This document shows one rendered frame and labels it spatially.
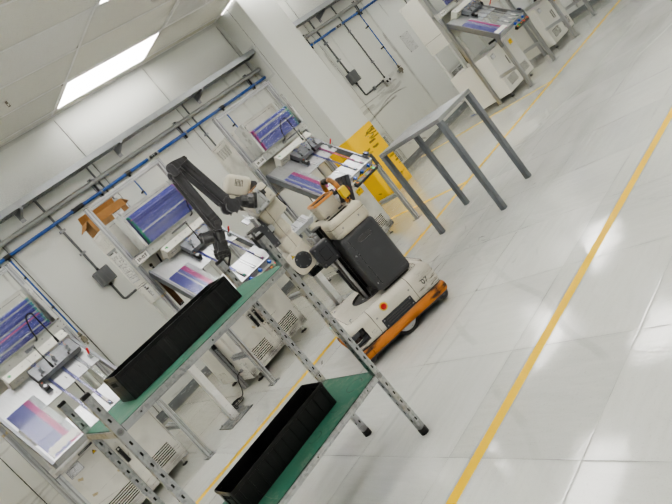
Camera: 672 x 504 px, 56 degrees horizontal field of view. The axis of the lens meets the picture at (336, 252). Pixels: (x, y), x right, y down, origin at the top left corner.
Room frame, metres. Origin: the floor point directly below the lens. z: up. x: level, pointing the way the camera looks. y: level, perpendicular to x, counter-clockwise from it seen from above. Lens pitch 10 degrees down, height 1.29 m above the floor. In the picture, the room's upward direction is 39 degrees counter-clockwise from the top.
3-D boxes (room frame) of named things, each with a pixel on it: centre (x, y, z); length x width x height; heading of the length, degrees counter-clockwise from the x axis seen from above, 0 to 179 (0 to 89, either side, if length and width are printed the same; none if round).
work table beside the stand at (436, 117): (4.66, -1.10, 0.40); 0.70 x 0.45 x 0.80; 33
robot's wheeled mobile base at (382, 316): (3.82, -0.01, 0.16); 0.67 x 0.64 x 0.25; 100
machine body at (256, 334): (5.30, 1.03, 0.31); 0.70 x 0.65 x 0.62; 125
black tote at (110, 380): (2.41, 0.69, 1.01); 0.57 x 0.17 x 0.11; 125
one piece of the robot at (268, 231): (3.77, 0.28, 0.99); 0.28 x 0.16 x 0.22; 10
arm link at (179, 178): (3.53, 0.41, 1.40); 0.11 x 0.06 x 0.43; 9
